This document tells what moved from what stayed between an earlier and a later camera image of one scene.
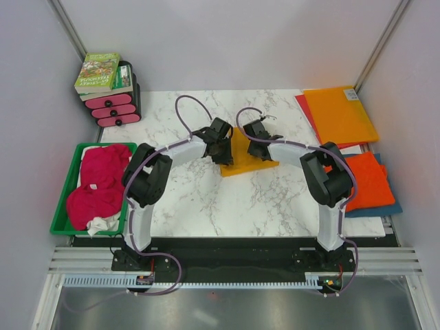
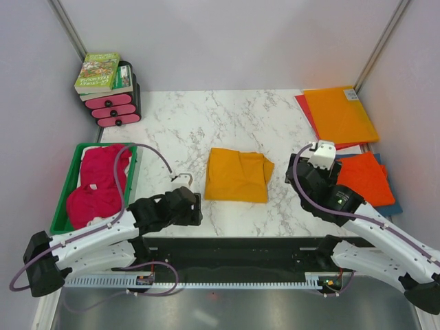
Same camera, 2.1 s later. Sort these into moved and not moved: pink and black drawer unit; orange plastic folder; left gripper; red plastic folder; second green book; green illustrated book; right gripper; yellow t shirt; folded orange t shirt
Moved: left gripper; yellow t shirt; right gripper
Not moved: second green book; pink and black drawer unit; folded orange t shirt; green illustrated book; orange plastic folder; red plastic folder
